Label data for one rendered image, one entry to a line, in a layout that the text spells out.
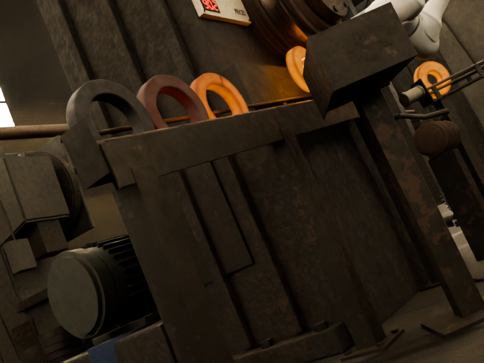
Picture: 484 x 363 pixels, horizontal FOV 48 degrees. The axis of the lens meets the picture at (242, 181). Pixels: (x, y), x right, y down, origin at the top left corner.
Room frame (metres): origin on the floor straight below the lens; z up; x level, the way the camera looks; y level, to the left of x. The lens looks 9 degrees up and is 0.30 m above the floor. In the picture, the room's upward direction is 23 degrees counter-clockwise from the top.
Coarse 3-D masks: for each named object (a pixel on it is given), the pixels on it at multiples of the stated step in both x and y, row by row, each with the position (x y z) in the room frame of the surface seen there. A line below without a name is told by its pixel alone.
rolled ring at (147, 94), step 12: (144, 84) 1.12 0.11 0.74; (156, 84) 1.13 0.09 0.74; (168, 84) 1.15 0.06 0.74; (180, 84) 1.19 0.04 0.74; (144, 96) 1.09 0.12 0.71; (156, 96) 1.12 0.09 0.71; (180, 96) 1.20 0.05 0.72; (192, 96) 1.20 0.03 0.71; (156, 108) 1.10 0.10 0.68; (192, 108) 1.21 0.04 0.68; (204, 108) 1.22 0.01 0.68; (156, 120) 1.09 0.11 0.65; (192, 120) 1.22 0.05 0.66
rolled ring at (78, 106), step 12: (84, 84) 0.97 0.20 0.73; (96, 84) 0.99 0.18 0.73; (108, 84) 1.02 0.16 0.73; (72, 96) 0.96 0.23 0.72; (84, 96) 0.96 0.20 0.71; (96, 96) 0.98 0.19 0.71; (108, 96) 1.02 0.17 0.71; (120, 96) 1.03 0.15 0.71; (132, 96) 1.06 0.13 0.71; (72, 108) 0.94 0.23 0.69; (84, 108) 0.95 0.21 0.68; (120, 108) 1.06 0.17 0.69; (132, 108) 1.05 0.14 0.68; (144, 108) 1.07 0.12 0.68; (72, 120) 0.94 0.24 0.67; (132, 120) 1.07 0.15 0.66; (144, 120) 1.06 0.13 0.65; (96, 132) 0.96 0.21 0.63
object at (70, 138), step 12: (84, 120) 0.92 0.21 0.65; (72, 132) 0.94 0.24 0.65; (84, 132) 0.92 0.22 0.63; (72, 144) 0.95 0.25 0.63; (84, 144) 0.93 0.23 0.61; (96, 144) 0.92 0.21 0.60; (72, 156) 0.96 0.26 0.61; (84, 156) 0.94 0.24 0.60; (96, 156) 0.93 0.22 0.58; (84, 168) 0.95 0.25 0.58; (96, 168) 0.94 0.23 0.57; (108, 168) 0.93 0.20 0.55; (84, 180) 0.96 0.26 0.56; (96, 180) 0.95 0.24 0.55
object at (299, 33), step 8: (264, 0) 1.73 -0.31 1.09; (272, 0) 1.71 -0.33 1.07; (280, 0) 1.71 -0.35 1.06; (264, 8) 1.74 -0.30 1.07; (272, 8) 1.73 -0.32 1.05; (280, 8) 1.71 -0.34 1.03; (288, 8) 1.73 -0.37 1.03; (272, 16) 1.74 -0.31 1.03; (280, 16) 1.73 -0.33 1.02; (288, 16) 1.72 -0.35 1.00; (280, 24) 1.75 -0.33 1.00; (288, 24) 1.75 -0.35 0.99; (296, 24) 1.73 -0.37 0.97; (288, 32) 1.77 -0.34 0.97; (296, 32) 1.76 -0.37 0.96; (304, 32) 1.76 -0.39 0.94; (288, 40) 1.79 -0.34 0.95; (296, 40) 1.79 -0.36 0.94; (304, 40) 1.79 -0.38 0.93
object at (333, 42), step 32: (320, 32) 1.18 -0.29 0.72; (352, 32) 1.18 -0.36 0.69; (384, 32) 1.18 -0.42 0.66; (320, 64) 1.19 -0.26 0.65; (352, 64) 1.18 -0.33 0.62; (384, 64) 1.18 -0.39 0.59; (320, 96) 1.34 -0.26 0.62; (352, 96) 1.34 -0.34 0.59; (384, 128) 1.31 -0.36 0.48; (384, 160) 1.34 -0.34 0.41; (416, 192) 1.31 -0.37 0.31; (416, 224) 1.32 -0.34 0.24; (448, 256) 1.31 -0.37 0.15; (448, 288) 1.31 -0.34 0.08; (448, 320) 1.35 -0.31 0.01; (480, 320) 1.24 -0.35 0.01
